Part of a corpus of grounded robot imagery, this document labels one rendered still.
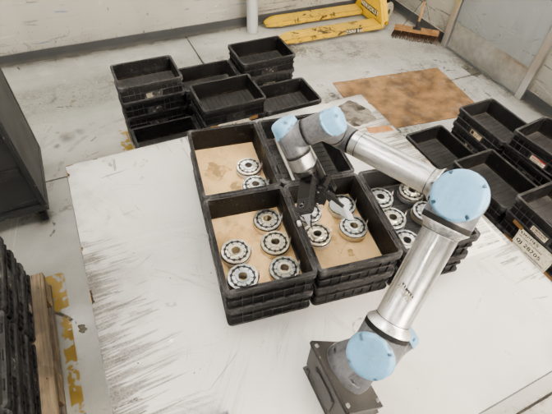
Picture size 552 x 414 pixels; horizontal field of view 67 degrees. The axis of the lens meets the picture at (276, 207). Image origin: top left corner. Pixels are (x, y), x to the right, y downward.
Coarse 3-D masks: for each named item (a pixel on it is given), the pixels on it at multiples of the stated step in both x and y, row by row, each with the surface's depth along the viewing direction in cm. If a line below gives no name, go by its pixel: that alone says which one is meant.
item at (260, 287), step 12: (240, 192) 151; (252, 192) 151; (204, 204) 146; (288, 204) 148; (300, 228) 141; (216, 240) 136; (216, 252) 133; (312, 264) 131; (300, 276) 128; (312, 276) 129; (240, 288) 125; (252, 288) 125; (264, 288) 127
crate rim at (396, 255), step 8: (336, 176) 159; (344, 176) 159; (352, 176) 160; (288, 184) 155; (296, 184) 155; (360, 184) 156; (288, 192) 152; (368, 192) 154; (296, 208) 147; (376, 208) 149; (296, 216) 144; (384, 224) 144; (304, 232) 140; (392, 232) 141; (392, 240) 139; (312, 248) 136; (400, 248) 137; (312, 256) 133; (376, 256) 135; (392, 256) 135; (400, 256) 136; (344, 264) 132; (352, 264) 132; (360, 264) 133; (368, 264) 134; (320, 272) 130; (328, 272) 130; (336, 272) 132
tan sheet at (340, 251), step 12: (324, 216) 158; (360, 216) 159; (336, 228) 154; (336, 240) 151; (372, 240) 152; (324, 252) 147; (336, 252) 147; (348, 252) 147; (360, 252) 148; (372, 252) 148; (324, 264) 144; (336, 264) 144
